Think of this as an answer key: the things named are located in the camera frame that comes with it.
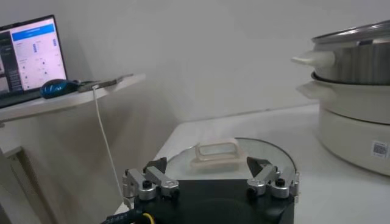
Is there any black smartphone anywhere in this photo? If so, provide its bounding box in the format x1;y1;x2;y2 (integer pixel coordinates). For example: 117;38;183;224
77;73;135;93

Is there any round glass pot lid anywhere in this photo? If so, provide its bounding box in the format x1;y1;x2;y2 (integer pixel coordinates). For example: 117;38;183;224
164;136;298;183

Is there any blue computer mouse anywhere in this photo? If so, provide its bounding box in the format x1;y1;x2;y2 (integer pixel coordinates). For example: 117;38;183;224
40;78;81;99

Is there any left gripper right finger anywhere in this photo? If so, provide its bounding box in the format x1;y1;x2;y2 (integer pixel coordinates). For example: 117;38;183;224
246;156;301;203

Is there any perforated steel steamer basket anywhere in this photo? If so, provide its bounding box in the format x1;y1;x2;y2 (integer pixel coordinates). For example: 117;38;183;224
291;19;390;86

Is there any black open laptop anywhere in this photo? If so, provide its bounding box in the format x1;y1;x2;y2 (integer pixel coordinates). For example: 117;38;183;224
0;14;68;110

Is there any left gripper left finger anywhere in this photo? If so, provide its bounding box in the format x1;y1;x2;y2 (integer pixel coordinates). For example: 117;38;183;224
121;156;180;201

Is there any white side table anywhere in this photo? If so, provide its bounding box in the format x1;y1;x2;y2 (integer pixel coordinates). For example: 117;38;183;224
0;72;147;224

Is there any white electric cooking pot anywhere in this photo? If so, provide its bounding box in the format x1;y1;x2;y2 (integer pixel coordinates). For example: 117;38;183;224
297;72;390;177

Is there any white charging cable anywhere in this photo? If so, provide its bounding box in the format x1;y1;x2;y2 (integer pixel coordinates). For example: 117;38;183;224
92;85;126;203

